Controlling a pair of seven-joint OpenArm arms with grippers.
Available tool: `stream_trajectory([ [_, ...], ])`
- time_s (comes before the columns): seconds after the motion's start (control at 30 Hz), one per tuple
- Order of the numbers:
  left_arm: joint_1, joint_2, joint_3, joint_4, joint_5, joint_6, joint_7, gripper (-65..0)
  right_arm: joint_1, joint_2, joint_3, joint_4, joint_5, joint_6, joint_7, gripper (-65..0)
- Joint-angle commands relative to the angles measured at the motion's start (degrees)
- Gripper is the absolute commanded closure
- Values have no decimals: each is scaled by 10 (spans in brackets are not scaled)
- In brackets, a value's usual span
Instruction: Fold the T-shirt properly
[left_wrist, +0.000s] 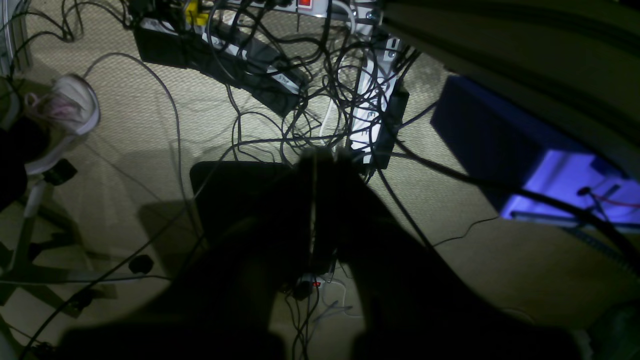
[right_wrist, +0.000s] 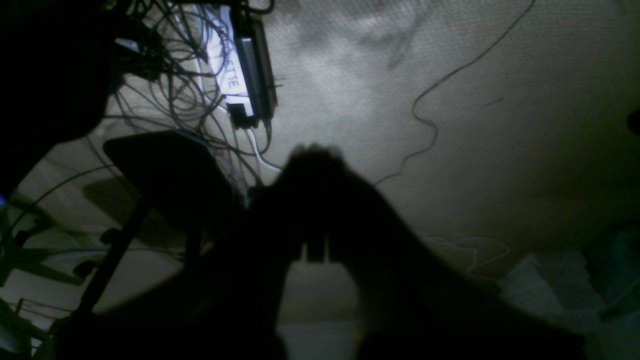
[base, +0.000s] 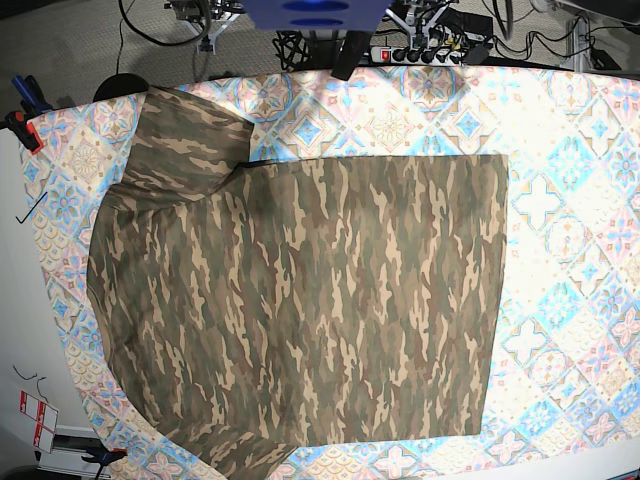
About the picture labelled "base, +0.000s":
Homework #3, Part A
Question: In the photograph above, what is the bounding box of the blue clamp upper left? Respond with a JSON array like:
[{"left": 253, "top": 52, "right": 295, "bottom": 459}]
[{"left": 11, "top": 75, "right": 53, "bottom": 116}]

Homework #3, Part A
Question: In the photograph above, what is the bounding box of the red white label tag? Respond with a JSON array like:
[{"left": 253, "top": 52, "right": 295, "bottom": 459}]
[{"left": 20, "top": 390, "right": 59, "bottom": 454}]

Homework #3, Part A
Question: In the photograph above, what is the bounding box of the black hex key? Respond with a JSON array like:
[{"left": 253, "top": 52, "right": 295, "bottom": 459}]
[{"left": 15, "top": 191, "right": 48, "bottom": 225}]

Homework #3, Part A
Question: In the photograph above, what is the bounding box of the white power strip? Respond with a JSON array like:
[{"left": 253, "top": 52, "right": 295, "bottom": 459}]
[{"left": 368, "top": 45, "right": 471, "bottom": 66}]

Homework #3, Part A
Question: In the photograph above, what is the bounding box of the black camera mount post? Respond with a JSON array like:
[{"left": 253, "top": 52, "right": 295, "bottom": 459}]
[{"left": 331, "top": 30, "right": 373, "bottom": 81}]

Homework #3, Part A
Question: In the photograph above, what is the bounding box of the camouflage T-shirt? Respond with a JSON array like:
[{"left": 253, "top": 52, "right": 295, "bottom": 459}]
[{"left": 87, "top": 88, "right": 508, "bottom": 479}]

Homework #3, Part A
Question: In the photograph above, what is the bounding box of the patterned tile tablecloth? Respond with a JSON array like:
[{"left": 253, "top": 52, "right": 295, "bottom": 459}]
[{"left": 19, "top": 67, "right": 639, "bottom": 479}]

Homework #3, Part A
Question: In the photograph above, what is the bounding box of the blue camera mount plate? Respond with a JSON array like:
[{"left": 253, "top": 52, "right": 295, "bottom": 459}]
[{"left": 241, "top": 0, "right": 392, "bottom": 31}]

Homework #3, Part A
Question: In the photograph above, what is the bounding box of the red black clamp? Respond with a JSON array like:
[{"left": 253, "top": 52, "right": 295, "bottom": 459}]
[{"left": 1, "top": 111, "right": 43, "bottom": 154}]

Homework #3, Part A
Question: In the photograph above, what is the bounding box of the blue clamp lower left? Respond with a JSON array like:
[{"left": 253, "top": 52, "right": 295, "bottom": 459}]
[{"left": 81, "top": 447, "right": 127, "bottom": 467}]

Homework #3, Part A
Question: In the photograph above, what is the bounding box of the blue clamp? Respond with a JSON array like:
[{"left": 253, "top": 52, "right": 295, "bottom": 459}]
[
  {"left": 11, "top": 75, "right": 53, "bottom": 116},
  {"left": 81, "top": 447, "right": 127, "bottom": 467}
]

